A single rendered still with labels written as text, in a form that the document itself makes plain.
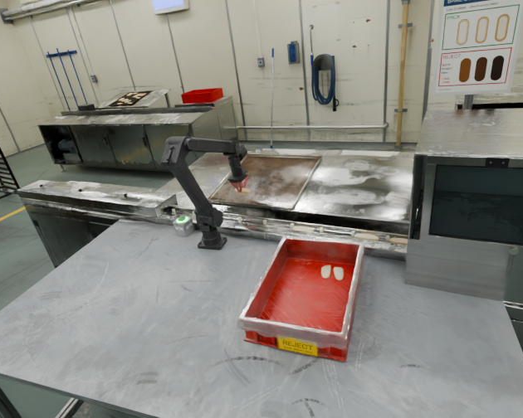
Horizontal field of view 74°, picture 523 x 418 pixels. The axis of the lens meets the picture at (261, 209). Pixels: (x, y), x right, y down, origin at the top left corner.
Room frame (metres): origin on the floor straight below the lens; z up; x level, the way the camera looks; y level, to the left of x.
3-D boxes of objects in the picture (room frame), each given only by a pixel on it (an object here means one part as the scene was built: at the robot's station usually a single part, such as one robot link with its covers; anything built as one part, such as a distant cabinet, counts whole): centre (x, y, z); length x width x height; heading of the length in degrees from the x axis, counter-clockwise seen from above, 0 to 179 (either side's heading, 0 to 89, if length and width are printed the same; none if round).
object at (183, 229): (1.54, 0.40, 0.84); 0.08 x 0.08 x 0.11; 60
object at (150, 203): (2.07, 1.06, 0.89); 1.25 x 0.18 x 0.09; 60
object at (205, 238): (1.40, 0.25, 0.86); 0.12 x 0.09 x 0.08; 68
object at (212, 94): (5.32, 0.61, 0.93); 0.51 x 0.36 x 0.13; 64
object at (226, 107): (5.32, 0.61, 0.44); 0.70 x 0.55 x 0.87; 60
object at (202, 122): (5.47, 1.68, 0.51); 3.00 x 1.26 x 1.03; 60
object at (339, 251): (0.94, -0.12, 0.87); 0.49 x 0.34 x 0.10; 156
